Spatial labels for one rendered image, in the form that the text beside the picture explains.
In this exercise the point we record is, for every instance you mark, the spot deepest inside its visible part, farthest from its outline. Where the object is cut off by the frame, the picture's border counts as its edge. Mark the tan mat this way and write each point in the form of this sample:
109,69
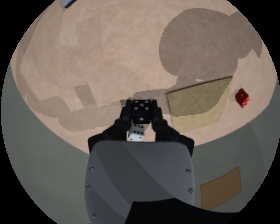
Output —
199,105

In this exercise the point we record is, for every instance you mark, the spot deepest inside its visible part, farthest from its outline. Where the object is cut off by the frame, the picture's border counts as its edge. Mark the black die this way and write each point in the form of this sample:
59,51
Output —
141,111

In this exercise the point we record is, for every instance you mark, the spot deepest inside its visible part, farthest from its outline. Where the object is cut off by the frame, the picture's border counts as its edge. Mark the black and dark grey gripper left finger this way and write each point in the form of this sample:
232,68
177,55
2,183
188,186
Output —
118,131

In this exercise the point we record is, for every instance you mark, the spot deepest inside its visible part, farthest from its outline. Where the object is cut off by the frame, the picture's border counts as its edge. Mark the grey die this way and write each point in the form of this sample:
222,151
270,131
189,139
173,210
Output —
137,132

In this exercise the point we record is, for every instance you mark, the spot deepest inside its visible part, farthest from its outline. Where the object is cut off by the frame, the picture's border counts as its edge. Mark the red die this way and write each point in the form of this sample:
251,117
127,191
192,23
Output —
242,98

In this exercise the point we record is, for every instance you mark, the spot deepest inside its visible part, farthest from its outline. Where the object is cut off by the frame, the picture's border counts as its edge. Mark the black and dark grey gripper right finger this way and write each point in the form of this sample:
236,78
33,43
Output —
164,132

